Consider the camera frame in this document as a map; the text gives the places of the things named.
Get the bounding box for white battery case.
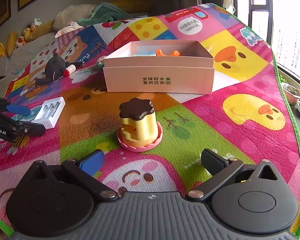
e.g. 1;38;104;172
31;96;65;129

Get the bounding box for black plush toy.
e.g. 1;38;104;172
35;53;70;86

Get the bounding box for red white small bottle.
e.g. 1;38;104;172
63;64;76;76

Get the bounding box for yellow pudding toy brown lid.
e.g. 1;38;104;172
116;98;163;152

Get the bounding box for green pink figurine toy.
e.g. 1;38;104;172
96;59;104;70

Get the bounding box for orange plastic toy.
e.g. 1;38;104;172
155;49;181;56

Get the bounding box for blue white wipes pack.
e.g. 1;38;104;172
132;51;156;57

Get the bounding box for small stuffed toys on sofa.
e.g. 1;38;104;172
0;18;42;58

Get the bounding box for yellow cushion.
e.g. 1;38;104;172
25;20;55;42

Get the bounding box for colourful cartoon play mat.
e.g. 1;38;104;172
0;4;300;237

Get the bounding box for small potted plant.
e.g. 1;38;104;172
281;82;300;106

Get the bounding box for beige pillow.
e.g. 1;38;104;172
53;4;96;31

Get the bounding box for pink cardboard box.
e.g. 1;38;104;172
103;40;215;94

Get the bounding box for green towel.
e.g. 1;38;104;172
76;2;148;27

